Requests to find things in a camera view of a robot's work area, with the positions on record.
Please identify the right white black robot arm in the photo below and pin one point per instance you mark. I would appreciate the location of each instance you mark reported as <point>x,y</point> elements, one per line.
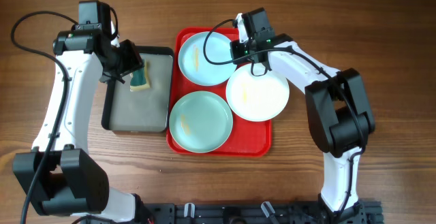
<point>339,114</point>

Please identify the white plate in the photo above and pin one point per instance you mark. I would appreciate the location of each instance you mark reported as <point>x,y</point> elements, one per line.
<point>255,94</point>

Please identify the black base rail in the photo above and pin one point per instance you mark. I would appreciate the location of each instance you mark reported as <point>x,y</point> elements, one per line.
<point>365,212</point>

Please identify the green yellow sponge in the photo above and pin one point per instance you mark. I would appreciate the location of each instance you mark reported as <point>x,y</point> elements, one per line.
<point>140,79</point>

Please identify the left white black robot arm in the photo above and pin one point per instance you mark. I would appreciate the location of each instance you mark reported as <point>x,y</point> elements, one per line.
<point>58,175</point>

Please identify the mint green plate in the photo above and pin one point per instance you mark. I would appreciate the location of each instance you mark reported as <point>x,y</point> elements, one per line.
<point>201,122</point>

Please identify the light blue plate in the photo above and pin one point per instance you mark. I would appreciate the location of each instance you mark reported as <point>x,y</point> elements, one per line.
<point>196,68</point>

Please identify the red plastic tray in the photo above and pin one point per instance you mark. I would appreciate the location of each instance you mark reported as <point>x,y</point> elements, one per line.
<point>248,139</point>

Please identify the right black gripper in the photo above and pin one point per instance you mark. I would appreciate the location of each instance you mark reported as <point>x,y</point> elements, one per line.
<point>238,50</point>

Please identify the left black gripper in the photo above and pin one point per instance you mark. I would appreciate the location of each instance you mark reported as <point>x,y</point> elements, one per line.
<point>131,58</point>

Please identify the black tray with water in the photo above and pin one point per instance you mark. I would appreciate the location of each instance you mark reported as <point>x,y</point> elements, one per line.
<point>146,110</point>

